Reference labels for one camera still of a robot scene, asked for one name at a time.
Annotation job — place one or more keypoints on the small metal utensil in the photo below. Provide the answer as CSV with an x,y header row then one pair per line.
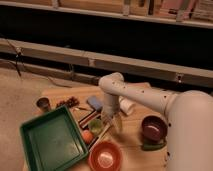
x,y
80,108

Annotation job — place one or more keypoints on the small green cup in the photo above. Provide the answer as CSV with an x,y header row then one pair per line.
x,y
95,126

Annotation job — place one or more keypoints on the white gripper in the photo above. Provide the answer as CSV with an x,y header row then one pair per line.
x,y
111,116

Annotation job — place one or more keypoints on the wooden board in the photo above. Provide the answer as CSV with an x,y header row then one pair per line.
x,y
129,142

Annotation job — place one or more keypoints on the small metal cup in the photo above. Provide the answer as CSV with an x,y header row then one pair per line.
x,y
43,104

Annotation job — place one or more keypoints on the green plastic tray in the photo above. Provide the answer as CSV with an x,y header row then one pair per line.
x,y
52,142

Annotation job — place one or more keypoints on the green cucumber toy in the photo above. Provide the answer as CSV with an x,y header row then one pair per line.
x,y
153,146

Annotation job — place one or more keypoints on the orange toy fruit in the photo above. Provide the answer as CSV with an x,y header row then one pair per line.
x,y
87,136

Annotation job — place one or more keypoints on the red plastic bowl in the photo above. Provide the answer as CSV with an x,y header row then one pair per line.
x,y
105,156

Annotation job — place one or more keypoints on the purple bowl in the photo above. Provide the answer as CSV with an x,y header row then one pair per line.
x,y
154,128

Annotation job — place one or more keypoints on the blue sponge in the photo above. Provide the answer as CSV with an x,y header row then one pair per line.
x,y
95,103

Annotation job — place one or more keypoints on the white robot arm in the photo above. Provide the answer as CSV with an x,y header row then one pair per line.
x,y
189,115

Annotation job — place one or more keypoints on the dark red grapes toy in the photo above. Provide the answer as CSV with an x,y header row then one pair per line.
x,y
71,102

